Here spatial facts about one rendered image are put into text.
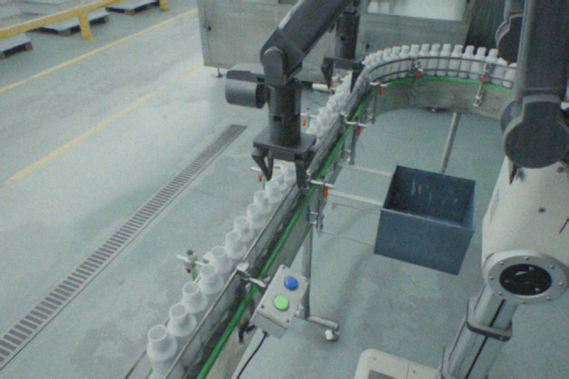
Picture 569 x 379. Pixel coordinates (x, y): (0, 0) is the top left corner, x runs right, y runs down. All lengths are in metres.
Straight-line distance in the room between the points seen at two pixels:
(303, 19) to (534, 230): 0.59
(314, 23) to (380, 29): 3.67
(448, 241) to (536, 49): 1.00
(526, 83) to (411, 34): 3.67
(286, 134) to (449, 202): 1.18
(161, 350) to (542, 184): 0.77
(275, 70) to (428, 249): 1.06
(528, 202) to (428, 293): 1.71
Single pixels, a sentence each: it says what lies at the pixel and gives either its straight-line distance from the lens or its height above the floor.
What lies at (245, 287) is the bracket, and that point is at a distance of 1.05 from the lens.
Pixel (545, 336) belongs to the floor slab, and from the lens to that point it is 2.60.
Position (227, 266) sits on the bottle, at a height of 1.13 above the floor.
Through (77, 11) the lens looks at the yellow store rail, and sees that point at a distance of 7.20.
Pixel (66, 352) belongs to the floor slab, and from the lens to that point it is 2.43.
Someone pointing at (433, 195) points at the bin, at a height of 0.84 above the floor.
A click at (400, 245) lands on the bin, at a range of 1.56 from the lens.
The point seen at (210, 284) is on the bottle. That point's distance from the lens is 0.95.
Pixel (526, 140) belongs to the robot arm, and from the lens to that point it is 0.62.
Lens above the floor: 1.85
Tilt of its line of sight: 36 degrees down
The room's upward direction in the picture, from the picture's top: straight up
